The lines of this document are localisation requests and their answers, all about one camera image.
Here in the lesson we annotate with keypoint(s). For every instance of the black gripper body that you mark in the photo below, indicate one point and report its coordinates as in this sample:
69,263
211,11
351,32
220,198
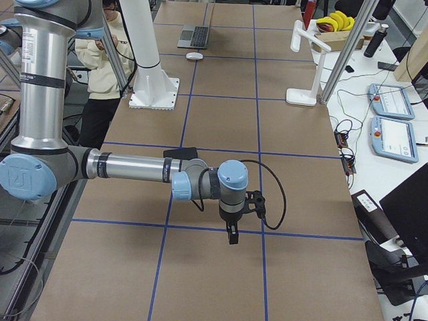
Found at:
230,219

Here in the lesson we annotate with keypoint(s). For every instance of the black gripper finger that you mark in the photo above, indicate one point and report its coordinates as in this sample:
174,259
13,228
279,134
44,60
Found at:
233,238

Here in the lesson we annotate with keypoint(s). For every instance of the black mouse pad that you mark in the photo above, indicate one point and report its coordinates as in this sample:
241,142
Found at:
188,153

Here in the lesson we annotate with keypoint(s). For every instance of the grey laptop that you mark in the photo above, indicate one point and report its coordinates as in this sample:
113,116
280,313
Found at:
197,36

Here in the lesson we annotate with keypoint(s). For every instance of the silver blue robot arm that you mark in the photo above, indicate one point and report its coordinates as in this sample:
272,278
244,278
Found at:
41,161
11,35

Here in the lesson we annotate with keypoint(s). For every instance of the white computer mouse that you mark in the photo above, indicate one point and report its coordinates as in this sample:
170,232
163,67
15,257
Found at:
194,56

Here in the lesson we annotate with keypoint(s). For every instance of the small orange circuit board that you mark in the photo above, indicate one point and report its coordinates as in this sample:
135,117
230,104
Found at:
341,139

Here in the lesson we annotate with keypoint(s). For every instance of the brown box with white label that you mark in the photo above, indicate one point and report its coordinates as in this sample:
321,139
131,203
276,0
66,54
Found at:
373,218

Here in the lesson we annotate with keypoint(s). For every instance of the black monitor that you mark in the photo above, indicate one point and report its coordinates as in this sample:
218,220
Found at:
406,209

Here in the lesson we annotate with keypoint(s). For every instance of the person in cream sweater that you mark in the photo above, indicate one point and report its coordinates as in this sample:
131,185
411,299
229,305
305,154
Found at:
104,93

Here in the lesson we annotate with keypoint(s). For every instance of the lower blue teach pendant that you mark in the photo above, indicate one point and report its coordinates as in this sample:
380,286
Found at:
393,138

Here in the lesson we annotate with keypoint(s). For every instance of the blue teach pendant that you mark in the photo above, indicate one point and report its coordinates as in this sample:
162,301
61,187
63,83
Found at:
393,138
390,101

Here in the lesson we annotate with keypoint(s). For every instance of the upper blue teach pendant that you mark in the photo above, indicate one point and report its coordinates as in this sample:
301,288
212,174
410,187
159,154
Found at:
390,101

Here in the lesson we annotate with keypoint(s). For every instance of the brown cardboard box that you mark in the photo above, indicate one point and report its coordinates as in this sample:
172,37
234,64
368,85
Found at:
336,40

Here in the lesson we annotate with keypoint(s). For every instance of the black smartphone on desk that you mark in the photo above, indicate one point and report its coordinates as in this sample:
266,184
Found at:
387,66

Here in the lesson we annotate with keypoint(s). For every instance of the yellow bananas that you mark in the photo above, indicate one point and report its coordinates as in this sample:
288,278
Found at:
336,21

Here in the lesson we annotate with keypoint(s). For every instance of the black water bottle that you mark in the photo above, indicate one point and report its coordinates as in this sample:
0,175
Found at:
376,40

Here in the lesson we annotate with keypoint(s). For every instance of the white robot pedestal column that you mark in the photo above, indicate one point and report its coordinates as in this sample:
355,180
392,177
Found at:
152,88

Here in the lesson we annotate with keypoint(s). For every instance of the aluminium frame post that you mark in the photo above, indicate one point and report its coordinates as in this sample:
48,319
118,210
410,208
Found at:
364,14

